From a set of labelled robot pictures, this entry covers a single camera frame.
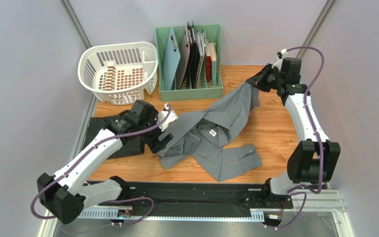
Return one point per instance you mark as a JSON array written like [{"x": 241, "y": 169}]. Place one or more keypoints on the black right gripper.
[{"x": 263, "y": 79}]

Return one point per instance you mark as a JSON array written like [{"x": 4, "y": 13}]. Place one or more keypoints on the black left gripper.
[{"x": 157, "y": 145}]

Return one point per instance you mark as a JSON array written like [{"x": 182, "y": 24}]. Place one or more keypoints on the grey long sleeve shirt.
[{"x": 204, "y": 134}]

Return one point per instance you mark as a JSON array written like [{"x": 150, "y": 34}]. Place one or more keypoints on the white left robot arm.
[{"x": 65, "y": 194}]

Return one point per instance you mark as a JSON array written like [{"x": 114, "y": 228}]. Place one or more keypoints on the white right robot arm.
[{"x": 314, "y": 159}]

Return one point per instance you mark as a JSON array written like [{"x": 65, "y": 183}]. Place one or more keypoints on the red book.
[{"x": 207, "y": 60}]

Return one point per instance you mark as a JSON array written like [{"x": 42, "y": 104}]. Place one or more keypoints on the teal book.
[{"x": 213, "y": 63}]

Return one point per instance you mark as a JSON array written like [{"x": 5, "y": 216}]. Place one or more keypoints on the black folder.
[{"x": 193, "y": 55}]

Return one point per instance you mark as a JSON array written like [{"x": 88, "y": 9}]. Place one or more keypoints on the green file organizer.
[{"x": 201, "y": 89}]

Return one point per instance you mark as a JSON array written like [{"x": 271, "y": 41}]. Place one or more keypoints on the pink grey clipboard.
[{"x": 184, "y": 53}]

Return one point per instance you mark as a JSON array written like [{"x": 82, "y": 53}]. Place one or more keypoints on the white plastic laundry basket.
[{"x": 120, "y": 73}]

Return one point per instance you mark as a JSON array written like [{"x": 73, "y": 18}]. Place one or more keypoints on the light blue clipboard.
[{"x": 171, "y": 60}]

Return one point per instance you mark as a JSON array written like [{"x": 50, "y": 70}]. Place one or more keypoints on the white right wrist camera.
[{"x": 280, "y": 56}]

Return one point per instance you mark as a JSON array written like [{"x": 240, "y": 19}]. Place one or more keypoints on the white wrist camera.
[
  {"x": 280, "y": 56},
  {"x": 164, "y": 118}
]

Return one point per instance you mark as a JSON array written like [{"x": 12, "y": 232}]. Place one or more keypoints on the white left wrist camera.
[{"x": 164, "y": 118}]

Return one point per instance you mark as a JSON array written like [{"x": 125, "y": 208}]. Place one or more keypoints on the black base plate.
[{"x": 230, "y": 200}]

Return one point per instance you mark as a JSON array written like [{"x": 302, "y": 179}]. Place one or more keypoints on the white slotted cable duct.
[{"x": 117, "y": 214}]

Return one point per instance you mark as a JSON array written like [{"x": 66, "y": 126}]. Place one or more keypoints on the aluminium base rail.
[{"x": 328, "y": 201}]

